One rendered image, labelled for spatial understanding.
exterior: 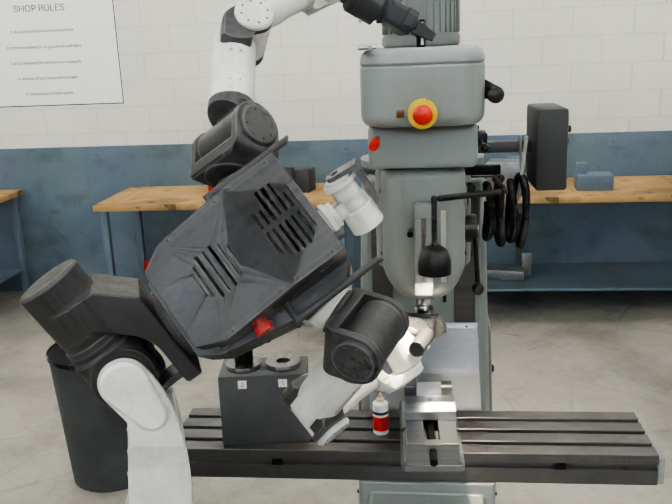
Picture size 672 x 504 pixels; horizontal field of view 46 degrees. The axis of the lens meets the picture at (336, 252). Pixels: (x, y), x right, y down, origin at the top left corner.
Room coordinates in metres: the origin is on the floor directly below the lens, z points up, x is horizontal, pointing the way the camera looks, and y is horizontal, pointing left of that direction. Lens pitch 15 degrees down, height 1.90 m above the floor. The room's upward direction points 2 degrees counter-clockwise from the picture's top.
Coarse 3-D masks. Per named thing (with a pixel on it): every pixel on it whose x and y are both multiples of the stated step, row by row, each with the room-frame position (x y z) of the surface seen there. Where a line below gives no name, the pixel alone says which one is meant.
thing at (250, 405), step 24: (264, 360) 1.89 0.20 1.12; (288, 360) 1.87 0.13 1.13; (240, 384) 1.80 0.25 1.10; (264, 384) 1.80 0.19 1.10; (288, 384) 1.80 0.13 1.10; (240, 408) 1.80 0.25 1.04; (264, 408) 1.80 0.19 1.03; (240, 432) 1.80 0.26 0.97; (264, 432) 1.80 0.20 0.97; (288, 432) 1.80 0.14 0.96
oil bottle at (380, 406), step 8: (376, 400) 1.83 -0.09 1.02; (384, 400) 1.84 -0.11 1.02; (376, 408) 1.82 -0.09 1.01; (384, 408) 1.82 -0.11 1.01; (376, 416) 1.82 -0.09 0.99; (384, 416) 1.82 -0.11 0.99; (376, 424) 1.82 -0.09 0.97; (384, 424) 1.82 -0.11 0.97; (376, 432) 1.82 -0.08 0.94; (384, 432) 1.82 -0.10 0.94
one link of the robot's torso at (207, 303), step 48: (240, 192) 1.24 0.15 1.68; (288, 192) 1.23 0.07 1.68; (192, 240) 1.23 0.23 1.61; (240, 240) 1.21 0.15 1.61; (288, 240) 1.20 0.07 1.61; (336, 240) 1.20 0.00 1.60; (192, 288) 1.21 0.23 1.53; (240, 288) 1.19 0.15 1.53; (288, 288) 1.17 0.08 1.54; (336, 288) 1.25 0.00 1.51; (192, 336) 1.19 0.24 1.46; (240, 336) 1.22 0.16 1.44
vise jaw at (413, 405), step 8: (408, 400) 1.79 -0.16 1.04; (416, 400) 1.78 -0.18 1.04; (424, 400) 1.78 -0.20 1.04; (432, 400) 1.78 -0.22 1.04; (440, 400) 1.78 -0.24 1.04; (448, 400) 1.78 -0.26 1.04; (408, 408) 1.76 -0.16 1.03; (416, 408) 1.76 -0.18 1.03; (424, 408) 1.76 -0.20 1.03; (432, 408) 1.76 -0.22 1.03; (440, 408) 1.76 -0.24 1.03; (448, 408) 1.76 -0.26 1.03; (408, 416) 1.76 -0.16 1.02; (416, 416) 1.76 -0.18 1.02; (424, 416) 1.75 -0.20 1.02; (432, 416) 1.75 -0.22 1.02; (440, 416) 1.75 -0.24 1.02; (448, 416) 1.75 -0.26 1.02
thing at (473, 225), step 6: (468, 216) 1.86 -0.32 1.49; (474, 216) 1.86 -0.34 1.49; (468, 222) 1.85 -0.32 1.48; (474, 222) 1.85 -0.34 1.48; (468, 228) 1.84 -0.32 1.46; (474, 228) 1.84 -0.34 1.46; (468, 234) 1.84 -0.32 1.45; (474, 234) 1.84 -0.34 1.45; (468, 240) 1.85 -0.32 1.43; (474, 240) 1.84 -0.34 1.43; (474, 246) 1.83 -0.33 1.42; (474, 252) 1.82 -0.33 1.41; (474, 258) 1.81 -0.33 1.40; (474, 264) 1.80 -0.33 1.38; (474, 270) 1.79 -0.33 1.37; (474, 288) 1.74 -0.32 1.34; (480, 288) 1.74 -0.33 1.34; (480, 294) 1.74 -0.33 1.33
